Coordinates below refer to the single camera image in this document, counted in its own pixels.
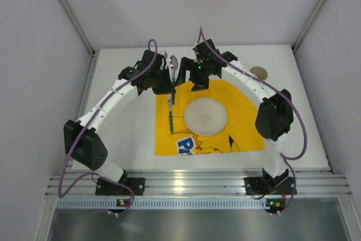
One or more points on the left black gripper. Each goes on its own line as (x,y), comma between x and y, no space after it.
(162,82)

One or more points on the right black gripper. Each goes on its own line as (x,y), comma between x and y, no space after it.
(190,69)

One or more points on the metal fork green handle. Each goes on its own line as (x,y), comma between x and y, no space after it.
(170,99)

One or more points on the metal spoon green handle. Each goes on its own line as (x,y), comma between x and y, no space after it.
(173,61)

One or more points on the cream upturned bowl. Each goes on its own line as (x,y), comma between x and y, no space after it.
(205,117)

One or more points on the cream paper cup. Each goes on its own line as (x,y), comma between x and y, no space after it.
(259,72)

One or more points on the yellow printed cloth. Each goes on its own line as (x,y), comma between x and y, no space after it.
(239,135)

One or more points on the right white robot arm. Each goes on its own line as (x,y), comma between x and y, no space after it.
(275,108)

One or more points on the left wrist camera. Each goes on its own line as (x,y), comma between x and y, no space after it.
(164,55)

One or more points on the aluminium mounting rail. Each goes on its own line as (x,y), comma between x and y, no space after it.
(231,183)

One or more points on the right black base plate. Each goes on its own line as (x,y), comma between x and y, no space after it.
(262,186)

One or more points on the left aluminium corner post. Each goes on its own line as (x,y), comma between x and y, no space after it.
(77,26)

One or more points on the aluminium corner post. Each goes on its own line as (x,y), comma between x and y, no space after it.
(314,14)
(77,26)

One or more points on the slotted cable duct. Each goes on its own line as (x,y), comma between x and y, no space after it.
(170,203)

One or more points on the right aluminium corner post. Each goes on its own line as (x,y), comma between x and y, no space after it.
(314,14)

